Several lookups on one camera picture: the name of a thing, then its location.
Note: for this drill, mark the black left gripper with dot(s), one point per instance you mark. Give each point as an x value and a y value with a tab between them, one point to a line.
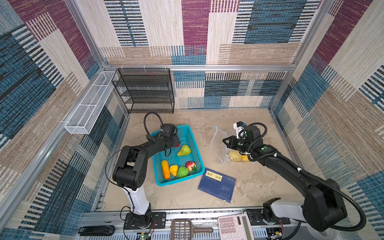
175	139

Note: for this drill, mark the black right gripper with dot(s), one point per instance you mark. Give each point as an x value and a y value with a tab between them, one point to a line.
231	144

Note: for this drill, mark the clear zip top bag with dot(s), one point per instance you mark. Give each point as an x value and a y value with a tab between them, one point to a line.
219	148

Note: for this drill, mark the beige potato toy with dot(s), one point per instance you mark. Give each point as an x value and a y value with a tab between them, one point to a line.
235	156

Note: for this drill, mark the teal plastic basket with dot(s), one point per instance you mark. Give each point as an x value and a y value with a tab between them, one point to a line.
186	137

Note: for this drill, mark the yellow lemon toy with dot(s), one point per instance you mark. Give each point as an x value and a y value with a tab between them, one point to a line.
244	157

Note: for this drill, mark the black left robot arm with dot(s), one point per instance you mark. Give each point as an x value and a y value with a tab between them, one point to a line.
131	169

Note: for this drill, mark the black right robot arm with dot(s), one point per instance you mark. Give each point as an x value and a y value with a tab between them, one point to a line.
323	205

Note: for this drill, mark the yellow pepper toy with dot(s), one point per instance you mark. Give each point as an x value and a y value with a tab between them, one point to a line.
174	170

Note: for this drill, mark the green apple toy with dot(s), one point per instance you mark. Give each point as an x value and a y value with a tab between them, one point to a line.
182	172

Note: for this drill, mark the blue booklet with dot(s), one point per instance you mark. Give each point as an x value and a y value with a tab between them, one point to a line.
218	185

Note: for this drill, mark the pink calculator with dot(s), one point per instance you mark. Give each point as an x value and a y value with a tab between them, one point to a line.
235	227

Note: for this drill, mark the brown slotted spatula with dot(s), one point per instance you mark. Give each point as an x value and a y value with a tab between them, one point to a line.
185	230

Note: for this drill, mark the black stapler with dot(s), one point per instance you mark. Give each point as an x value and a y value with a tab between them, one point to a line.
101	231

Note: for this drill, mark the clear tape roll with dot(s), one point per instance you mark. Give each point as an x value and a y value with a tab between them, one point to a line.
328	234

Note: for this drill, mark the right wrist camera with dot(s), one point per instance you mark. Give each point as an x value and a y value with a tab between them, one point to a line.
239	127

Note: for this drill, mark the black wire shelf rack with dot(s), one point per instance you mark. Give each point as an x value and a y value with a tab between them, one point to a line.
145	90

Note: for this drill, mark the white wire mesh tray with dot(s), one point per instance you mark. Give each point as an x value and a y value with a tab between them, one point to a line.
87	112

